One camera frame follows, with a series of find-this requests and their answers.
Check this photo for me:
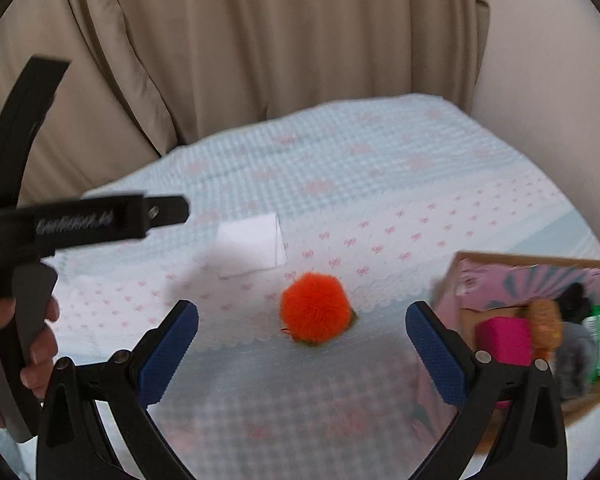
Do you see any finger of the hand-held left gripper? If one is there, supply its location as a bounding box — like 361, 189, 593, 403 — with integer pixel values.
141, 194, 191, 236

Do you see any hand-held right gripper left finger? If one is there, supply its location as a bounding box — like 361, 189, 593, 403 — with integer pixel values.
37, 299, 200, 480

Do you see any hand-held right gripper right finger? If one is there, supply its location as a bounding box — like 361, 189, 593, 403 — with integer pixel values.
405, 301, 567, 480

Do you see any pink zip wallet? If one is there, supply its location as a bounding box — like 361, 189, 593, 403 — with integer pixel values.
475, 317, 536, 403

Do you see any white cloth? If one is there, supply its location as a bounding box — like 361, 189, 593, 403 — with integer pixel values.
216, 212, 289, 280

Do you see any pink cardboard box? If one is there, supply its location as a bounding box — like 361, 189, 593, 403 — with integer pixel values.
432, 251, 600, 428

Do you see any brown plush keychain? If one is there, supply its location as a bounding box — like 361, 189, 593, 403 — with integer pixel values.
525, 300, 565, 361

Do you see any orange fluffy pompom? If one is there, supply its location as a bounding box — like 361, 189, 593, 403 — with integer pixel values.
279, 272, 354, 346

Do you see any grey sock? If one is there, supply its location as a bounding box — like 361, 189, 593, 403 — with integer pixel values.
547, 322, 599, 401

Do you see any black hair scrunchie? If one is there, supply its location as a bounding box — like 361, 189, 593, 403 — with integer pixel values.
555, 282, 592, 328

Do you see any green wet wipes packet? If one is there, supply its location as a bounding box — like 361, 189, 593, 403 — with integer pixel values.
582, 305, 600, 378

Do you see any person's left hand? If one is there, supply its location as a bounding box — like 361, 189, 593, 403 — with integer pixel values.
0, 294, 61, 401

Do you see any light blue patterned bed sheet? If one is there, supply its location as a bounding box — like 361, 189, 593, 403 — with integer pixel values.
0, 92, 600, 480

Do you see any beige curtain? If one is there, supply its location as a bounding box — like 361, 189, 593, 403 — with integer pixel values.
0, 0, 491, 211

